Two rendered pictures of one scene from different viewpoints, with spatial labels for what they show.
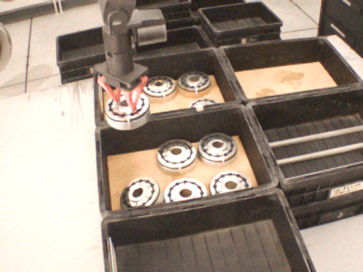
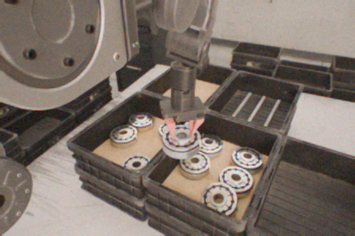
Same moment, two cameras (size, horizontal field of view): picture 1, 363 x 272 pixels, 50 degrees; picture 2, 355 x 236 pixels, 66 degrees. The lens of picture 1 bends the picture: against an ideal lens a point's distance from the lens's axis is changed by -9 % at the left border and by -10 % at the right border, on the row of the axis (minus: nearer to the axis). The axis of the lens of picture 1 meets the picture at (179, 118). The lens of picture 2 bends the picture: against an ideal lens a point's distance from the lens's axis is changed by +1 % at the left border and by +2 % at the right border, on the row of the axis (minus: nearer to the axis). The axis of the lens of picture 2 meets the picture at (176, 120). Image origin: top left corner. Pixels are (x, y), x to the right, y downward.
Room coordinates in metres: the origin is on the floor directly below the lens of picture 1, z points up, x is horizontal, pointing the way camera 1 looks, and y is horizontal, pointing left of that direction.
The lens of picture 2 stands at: (0.44, 0.56, 1.50)
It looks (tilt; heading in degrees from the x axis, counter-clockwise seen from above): 36 degrees down; 308
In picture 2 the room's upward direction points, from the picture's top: straight up
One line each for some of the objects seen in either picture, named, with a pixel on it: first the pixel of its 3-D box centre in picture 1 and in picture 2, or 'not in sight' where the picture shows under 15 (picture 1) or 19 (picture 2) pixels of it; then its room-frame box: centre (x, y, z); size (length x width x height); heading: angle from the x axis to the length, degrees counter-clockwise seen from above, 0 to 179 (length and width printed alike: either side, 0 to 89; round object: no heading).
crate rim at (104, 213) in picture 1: (180, 158); (217, 157); (0.70, 0.00, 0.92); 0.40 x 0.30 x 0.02; 97
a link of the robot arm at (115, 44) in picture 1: (120, 36); (184, 74); (0.76, 0.11, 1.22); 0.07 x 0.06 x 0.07; 103
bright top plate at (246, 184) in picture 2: (185, 195); (235, 178); (0.64, 0.00, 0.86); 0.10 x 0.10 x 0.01
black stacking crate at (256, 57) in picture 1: (288, 81); (191, 91); (1.05, -0.35, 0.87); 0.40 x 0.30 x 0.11; 97
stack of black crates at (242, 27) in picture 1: (239, 49); (82, 107); (2.06, -0.37, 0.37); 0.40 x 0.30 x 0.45; 103
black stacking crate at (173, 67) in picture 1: (163, 98); (140, 138); (1.00, 0.04, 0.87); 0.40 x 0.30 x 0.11; 97
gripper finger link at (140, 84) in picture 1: (127, 89); (186, 121); (0.75, 0.11, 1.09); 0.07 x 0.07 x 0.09; 52
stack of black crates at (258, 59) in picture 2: not in sight; (253, 72); (1.28, -1.72, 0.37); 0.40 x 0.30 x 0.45; 13
